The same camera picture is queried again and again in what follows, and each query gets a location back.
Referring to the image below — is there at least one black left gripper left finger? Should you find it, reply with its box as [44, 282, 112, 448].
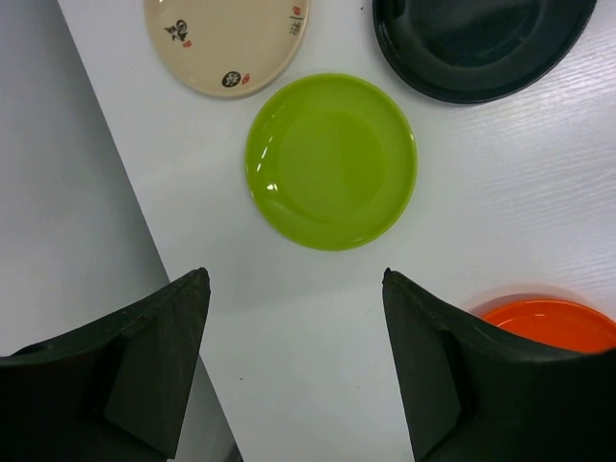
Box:
[1, 268, 211, 461]

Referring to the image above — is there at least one cream plate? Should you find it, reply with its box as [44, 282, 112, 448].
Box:
[143, 0, 311, 98]

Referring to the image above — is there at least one glossy black plate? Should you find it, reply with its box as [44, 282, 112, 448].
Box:
[372, 0, 596, 104]

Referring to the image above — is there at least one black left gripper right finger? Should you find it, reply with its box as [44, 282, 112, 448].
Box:
[382, 269, 615, 461]

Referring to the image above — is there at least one orange plate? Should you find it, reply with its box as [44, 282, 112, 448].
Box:
[481, 298, 615, 353]

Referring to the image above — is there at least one green plate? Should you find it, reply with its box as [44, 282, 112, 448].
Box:
[244, 73, 418, 251]

